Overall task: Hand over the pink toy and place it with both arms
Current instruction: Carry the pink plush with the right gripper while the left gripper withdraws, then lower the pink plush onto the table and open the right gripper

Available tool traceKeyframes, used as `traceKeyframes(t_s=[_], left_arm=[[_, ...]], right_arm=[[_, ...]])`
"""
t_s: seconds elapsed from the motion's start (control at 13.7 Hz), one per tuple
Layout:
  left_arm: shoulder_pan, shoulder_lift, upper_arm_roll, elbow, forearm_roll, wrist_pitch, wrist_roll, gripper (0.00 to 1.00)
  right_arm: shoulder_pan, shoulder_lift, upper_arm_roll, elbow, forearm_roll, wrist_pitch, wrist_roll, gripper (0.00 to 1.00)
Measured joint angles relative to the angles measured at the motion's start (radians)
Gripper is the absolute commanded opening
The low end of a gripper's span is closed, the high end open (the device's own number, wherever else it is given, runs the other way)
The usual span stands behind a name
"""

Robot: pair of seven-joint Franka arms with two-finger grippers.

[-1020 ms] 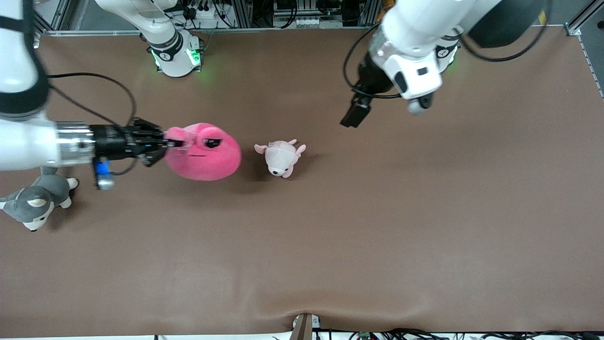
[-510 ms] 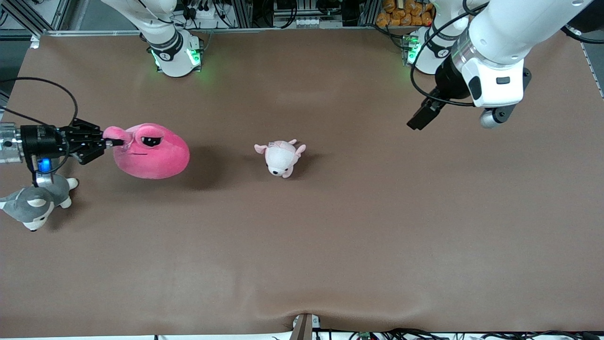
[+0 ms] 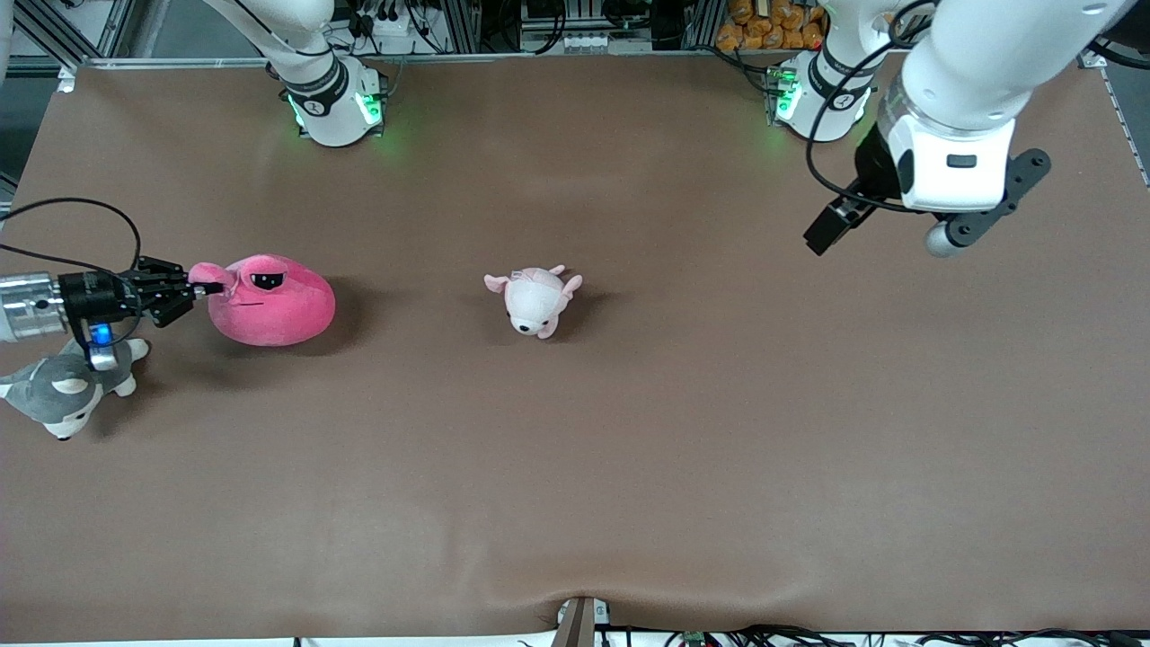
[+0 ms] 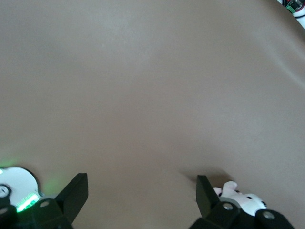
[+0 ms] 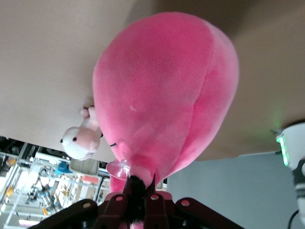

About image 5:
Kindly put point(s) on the grey plastic bin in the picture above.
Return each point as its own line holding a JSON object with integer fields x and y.
{"x": 83, "y": 167}

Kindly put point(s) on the small pink white plush toy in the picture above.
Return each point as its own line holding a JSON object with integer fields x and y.
{"x": 81, "y": 140}

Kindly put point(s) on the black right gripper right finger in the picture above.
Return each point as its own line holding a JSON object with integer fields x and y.
{"x": 155, "y": 207}

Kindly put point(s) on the round pink plush toy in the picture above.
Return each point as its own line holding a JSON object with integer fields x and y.
{"x": 162, "y": 83}

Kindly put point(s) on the blue plastic object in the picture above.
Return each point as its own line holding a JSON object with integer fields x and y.
{"x": 64, "y": 167}

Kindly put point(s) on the aluminium frame rack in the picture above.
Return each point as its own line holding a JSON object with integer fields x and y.
{"x": 23, "y": 181}

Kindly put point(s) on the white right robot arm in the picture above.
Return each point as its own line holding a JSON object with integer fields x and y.
{"x": 295, "y": 140}

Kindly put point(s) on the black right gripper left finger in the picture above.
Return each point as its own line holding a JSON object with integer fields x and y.
{"x": 116, "y": 207}

